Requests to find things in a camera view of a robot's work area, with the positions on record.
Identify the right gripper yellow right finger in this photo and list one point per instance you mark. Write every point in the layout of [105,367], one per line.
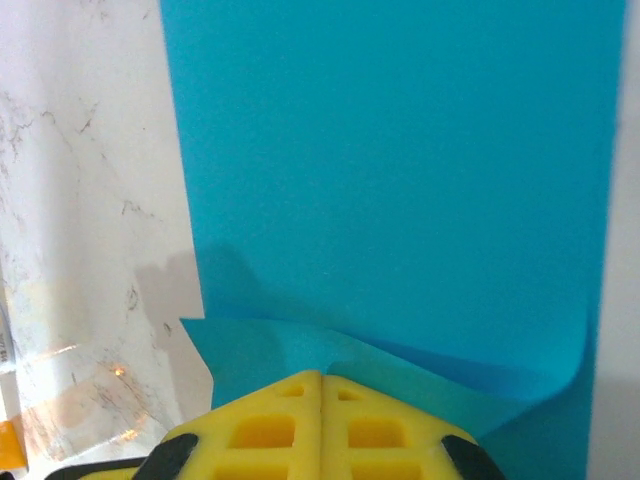
[390,435]

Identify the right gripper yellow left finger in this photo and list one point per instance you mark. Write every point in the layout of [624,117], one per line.
[260,430]

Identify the blue paper sheet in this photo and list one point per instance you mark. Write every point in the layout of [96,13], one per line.
[390,175]

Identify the orange translucent plate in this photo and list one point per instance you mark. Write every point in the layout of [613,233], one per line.
[11,447]

